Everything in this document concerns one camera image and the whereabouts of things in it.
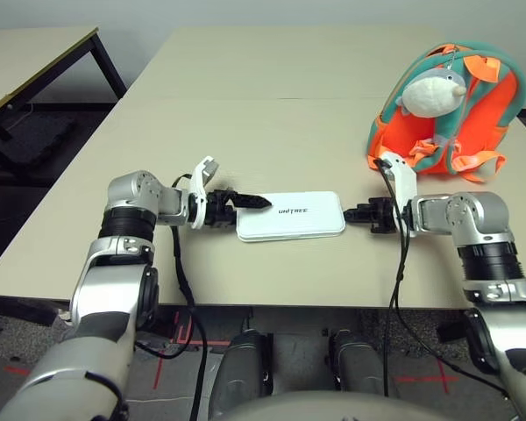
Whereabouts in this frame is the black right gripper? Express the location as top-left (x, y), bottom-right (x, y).
top-left (344, 196), bottom-right (404, 234)

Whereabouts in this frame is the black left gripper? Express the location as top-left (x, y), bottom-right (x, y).
top-left (203, 189), bottom-right (272, 229)

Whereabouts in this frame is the white pencil case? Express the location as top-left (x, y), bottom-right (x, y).
top-left (235, 190), bottom-right (347, 243)

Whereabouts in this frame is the teal and orange backpack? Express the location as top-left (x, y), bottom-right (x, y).
top-left (366, 41), bottom-right (526, 184)

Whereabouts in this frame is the grey white plush toy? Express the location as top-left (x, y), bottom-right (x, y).
top-left (396, 72), bottom-right (468, 118)

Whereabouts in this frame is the dark grey robot right leg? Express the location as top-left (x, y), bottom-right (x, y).
top-left (328, 331), bottom-right (400, 398)

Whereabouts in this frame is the dark grey robot leg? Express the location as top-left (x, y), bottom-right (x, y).
top-left (328, 331), bottom-right (400, 398)
top-left (210, 331), bottom-right (275, 417)

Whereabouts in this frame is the dark grey robot left leg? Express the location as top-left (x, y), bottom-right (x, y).
top-left (210, 331), bottom-right (275, 417)

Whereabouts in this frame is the red floor tape cross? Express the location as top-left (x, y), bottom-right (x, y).
top-left (396, 359), bottom-right (459, 391)

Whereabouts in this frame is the beige robot torso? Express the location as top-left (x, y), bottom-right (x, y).
top-left (227, 391), bottom-right (479, 421)

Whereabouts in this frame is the black foam floor mat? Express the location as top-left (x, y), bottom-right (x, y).
top-left (0, 111), bottom-right (78, 166)

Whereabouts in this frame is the beige black-framed side table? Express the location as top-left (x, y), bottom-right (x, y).
top-left (0, 26), bottom-right (128, 132)

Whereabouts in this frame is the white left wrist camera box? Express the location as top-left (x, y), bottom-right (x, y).
top-left (188, 155), bottom-right (220, 232)

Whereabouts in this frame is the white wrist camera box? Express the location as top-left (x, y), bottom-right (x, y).
top-left (376, 151), bottom-right (420, 238)
top-left (188, 155), bottom-right (220, 232)

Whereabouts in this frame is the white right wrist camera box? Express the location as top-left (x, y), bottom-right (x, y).
top-left (376, 151), bottom-right (420, 238)

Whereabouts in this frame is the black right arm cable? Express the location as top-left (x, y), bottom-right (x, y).
top-left (374, 157), bottom-right (509, 400)

